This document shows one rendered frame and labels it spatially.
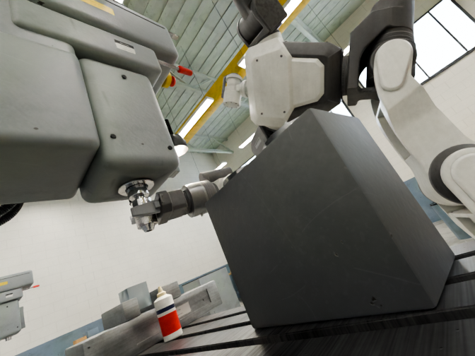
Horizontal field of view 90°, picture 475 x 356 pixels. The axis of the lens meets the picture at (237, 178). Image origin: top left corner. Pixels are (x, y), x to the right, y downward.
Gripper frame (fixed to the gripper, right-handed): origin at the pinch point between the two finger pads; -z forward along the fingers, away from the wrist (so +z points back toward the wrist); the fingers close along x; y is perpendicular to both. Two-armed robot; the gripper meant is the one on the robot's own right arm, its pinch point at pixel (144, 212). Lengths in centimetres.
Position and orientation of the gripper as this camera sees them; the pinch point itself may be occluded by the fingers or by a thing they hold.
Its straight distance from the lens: 61.6
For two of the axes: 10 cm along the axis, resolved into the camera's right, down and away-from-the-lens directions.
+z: 8.3, -2.0, 5.1
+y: 4.0, 8.6, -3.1
